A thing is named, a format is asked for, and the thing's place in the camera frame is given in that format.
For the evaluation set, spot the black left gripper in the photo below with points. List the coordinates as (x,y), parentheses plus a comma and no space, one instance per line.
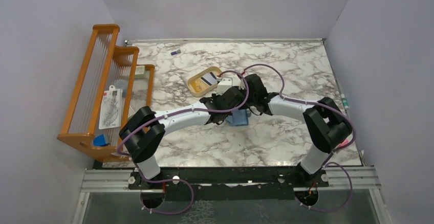
(215,96)

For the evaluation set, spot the teal card holder wallet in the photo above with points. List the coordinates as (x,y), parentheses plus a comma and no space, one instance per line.
(238,118)

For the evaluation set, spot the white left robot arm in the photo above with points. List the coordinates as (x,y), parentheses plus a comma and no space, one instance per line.
(143,133)

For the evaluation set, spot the grey white card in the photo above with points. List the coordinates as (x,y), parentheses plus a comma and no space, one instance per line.
(209,79)

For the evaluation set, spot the yellow oval tray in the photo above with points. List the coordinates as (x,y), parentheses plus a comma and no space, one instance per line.
(196,87)

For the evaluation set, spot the small purple marker cap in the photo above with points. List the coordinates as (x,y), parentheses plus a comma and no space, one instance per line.
(175,52)

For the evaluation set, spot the green white box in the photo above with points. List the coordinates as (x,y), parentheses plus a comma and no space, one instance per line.
(140,72)

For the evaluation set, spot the white packaged item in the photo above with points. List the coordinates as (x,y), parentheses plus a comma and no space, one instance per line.
(111,108)

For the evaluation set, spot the green white marker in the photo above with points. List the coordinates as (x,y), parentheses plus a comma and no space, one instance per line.
(344,101)

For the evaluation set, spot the orange wooden rack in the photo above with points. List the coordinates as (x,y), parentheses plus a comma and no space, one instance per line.
(104,64)

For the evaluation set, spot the pink bottle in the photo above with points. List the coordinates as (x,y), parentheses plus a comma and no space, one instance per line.
(345,142)

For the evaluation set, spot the blue object in rack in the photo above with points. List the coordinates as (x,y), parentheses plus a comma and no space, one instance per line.
(100,141)

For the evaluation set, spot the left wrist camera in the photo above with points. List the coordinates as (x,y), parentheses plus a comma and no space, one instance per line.
(223,85)

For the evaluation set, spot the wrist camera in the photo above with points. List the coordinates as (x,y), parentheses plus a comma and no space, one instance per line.
(223,85)
(242,85)

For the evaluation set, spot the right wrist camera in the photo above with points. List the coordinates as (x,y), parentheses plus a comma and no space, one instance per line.
(242,85)

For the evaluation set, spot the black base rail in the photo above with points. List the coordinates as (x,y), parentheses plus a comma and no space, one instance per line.
(226,183)

